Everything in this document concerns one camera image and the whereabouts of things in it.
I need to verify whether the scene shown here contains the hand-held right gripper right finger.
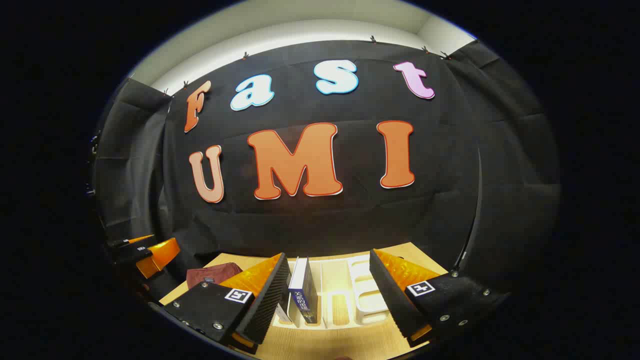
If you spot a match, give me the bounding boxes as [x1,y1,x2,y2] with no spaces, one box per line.
[369,248,511,348]

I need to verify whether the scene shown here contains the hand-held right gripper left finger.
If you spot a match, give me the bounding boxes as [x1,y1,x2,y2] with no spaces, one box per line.
[162,252,292,351]

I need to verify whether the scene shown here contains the cream plastic bookshelf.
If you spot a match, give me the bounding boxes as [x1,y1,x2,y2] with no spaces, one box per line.
[272,255,391,330]

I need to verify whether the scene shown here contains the blue book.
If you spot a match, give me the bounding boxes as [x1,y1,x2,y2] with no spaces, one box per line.
[288,257,319,325]

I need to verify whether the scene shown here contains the maroon schoolbag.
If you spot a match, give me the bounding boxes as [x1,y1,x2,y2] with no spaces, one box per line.
[186,262,244,290]

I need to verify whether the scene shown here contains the black backdrop stand pole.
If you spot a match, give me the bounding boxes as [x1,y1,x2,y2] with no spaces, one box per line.
[450,149,484,277]

